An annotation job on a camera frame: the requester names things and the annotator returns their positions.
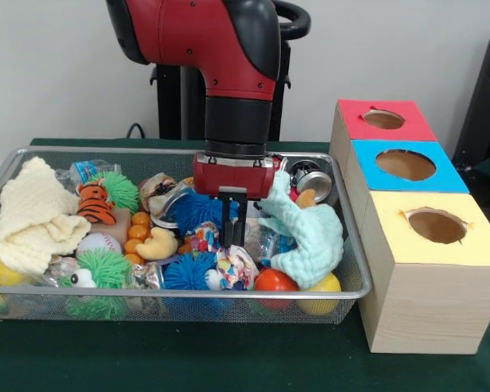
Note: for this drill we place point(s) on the plain blue spiky ball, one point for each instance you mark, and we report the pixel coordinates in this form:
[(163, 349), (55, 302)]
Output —
[(196, 212)]

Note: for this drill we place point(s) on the plain green spiky ball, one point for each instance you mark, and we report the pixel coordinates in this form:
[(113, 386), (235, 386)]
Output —
[(120, 190)]

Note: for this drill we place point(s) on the cream knitted cloth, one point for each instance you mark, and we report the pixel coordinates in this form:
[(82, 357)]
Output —
[(32, 212)]

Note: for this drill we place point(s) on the white baseball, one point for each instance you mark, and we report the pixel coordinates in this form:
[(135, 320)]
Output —
[(100, 245)]

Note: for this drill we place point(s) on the black upright panel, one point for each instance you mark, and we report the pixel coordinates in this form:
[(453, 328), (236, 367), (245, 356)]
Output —
[(486, 102)]

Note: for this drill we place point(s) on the shallow clear mesh bin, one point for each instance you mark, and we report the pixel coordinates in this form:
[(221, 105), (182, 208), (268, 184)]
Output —
[(147, 312)]

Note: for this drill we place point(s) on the orange tiger plush toy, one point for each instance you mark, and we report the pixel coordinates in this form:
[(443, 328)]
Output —
[(94, 204)]

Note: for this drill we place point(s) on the red ball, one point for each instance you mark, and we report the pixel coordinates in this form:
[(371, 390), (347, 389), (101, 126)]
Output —
[(275, 281)]

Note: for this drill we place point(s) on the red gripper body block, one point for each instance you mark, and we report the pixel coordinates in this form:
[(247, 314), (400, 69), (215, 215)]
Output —
[(232, 175)]

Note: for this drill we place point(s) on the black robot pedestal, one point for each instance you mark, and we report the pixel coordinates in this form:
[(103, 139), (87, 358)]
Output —
[(167, 102)]

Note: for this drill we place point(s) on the blue spiky ball with eyes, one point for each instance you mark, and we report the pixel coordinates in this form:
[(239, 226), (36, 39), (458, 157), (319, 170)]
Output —
[(185, 271)]

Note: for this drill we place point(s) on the green spiky ball with eyes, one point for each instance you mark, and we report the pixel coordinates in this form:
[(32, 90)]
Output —
[(106, 267)]

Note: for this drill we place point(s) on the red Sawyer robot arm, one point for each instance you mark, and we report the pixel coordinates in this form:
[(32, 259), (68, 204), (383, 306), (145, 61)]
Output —
[(196, 36)]

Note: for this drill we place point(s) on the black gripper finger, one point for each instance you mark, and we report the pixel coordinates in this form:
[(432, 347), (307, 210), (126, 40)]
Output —
[(239, 220), (228, 220)]

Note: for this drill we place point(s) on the yellow plush toy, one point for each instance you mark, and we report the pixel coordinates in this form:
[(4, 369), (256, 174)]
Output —
[(159, 247)]

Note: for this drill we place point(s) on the mint green cloth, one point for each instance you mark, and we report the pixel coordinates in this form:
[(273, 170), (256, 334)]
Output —
[(310, 237)]

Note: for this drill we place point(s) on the wooden box with three holes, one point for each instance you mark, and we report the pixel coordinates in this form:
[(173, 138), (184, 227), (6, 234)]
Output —
[(424, 302)]

